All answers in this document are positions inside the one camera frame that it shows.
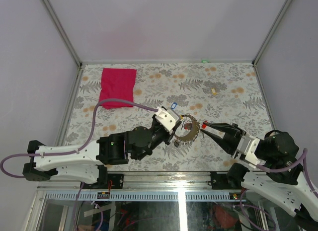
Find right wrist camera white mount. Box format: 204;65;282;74
236;135;260;168

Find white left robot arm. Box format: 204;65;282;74
22;115;181;189

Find pink folded cloth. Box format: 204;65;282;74
99;68;137;102

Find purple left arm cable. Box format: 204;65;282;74
0;98;159;179

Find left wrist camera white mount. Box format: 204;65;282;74
155;107;181;134

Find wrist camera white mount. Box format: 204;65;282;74
236;135;260;168
155;107;181;134

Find grey keyring with yellow handle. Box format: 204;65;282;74
173;114;200;148

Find red tag key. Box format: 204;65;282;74
184;124;192;131
200;120;208;139

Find aluminium enclosure frame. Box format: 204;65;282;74
24;0;318;231

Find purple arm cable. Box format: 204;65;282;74
255;148;318;197
0;98;159;179

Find metal front rail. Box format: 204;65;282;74
35;172;241;202

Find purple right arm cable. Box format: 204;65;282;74
255;148;318;197

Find loose blue tag key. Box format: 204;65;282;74
170;102;177;109

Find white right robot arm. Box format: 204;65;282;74
201;121;318;231

